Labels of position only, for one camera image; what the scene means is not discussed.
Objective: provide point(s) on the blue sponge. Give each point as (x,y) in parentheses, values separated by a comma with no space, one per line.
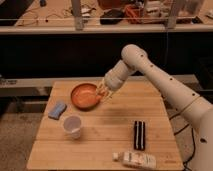
(57,110)

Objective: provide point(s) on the metal post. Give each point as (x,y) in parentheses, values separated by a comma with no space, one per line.
(173,15)
(76,8)

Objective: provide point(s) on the orange ceramic bowl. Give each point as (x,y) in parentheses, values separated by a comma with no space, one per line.
(84,97)

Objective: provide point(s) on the orange tool on bench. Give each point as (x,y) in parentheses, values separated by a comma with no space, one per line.
(132,14)

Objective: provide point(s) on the black striped block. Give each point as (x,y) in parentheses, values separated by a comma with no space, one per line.
(139,135)

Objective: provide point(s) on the white lotion bottle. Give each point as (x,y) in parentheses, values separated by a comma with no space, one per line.
(135,159)

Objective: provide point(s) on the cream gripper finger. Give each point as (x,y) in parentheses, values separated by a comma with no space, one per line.
(100,87)
(107,94)

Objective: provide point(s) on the black bag on bench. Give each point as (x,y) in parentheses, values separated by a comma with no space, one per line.
(111,17)

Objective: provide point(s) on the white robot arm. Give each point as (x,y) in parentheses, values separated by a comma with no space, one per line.
(195,109)

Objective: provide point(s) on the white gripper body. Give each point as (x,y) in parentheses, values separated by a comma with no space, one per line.
(115,78)

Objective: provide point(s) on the left metal post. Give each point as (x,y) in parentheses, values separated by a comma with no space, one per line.
(76,8)

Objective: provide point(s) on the right metal post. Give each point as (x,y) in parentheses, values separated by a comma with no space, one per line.
(173,15)

